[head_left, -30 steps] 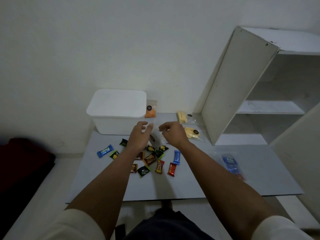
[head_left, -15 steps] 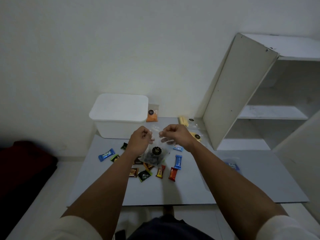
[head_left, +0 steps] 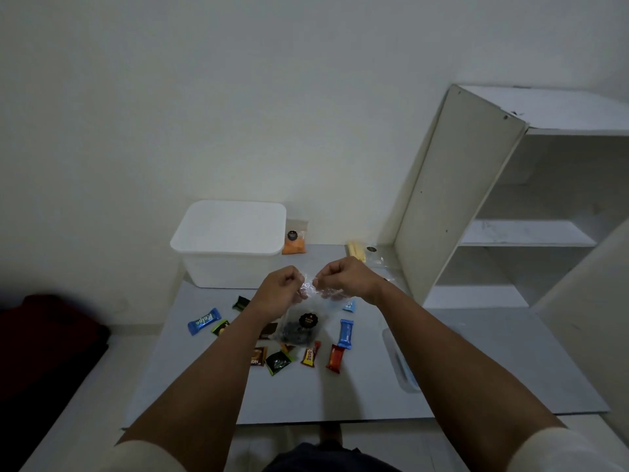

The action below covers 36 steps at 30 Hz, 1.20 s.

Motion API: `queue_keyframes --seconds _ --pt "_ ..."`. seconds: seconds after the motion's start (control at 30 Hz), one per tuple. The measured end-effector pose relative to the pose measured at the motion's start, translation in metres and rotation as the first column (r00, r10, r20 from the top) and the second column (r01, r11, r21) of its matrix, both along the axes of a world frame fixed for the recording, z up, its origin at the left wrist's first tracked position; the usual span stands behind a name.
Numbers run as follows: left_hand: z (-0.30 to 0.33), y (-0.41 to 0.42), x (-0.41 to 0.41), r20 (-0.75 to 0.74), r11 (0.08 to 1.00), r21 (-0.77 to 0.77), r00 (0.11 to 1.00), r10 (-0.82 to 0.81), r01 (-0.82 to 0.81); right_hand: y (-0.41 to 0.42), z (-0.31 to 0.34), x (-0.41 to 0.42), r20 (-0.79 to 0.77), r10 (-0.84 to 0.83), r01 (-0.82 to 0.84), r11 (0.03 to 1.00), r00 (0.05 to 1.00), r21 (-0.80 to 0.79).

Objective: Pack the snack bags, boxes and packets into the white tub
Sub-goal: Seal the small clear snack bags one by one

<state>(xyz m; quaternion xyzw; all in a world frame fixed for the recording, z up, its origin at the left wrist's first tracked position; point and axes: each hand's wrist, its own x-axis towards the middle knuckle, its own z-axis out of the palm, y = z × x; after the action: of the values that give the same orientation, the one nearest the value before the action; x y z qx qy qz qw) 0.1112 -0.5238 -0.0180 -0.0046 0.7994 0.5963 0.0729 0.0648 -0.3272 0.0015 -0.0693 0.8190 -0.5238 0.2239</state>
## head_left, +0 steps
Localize red yellow candy bar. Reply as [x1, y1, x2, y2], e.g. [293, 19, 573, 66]
[300, 340, 322, 368]

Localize clear bag of dark snacks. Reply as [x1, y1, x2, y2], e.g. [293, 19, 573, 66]
[275, 277, 335, 347]

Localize person's left hand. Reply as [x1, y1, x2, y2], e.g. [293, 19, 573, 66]
[248, 265, 305, 323]

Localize blue twist-end candy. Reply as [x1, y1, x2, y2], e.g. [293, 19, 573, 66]
[187, 307, 222, 336]

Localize cluster of dark candy packets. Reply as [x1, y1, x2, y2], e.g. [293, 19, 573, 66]
[211, 295, 298, 377]

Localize dark red blanket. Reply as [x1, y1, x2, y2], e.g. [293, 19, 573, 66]
[0, 293, 111, 472]

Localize person's white shirt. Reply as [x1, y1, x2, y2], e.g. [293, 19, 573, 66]
[93, 426, 629, 472]

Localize bag of yellow sticks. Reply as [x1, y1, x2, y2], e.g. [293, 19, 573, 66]
[346, 239, 394, 269]

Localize person's right forearm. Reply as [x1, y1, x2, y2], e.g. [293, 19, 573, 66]
[375, 279, 566, 467]

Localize clear plastic container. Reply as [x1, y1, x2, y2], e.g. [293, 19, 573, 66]
[382, 327, 423, 393]

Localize white lidded storage box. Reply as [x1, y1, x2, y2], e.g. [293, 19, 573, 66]
[170, 200, 288, 289]

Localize person's left forearm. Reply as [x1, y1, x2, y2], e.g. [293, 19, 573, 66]
[115, 309, 281, 446]

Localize person's black shorts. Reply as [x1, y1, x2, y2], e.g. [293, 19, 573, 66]
[263, 441, 402, 472]

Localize orange red candy bar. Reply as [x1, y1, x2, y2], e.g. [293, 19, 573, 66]
[326, 344, 347, 374]

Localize white shelf cabinet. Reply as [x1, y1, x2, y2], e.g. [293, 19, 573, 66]
[394, 84, 629, 310]

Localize clear bag of orange snacks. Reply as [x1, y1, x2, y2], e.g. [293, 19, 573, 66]
[280, 218, 309, 256]

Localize person's right hand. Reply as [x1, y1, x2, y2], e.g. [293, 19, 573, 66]
[313, 256, 389, 306]

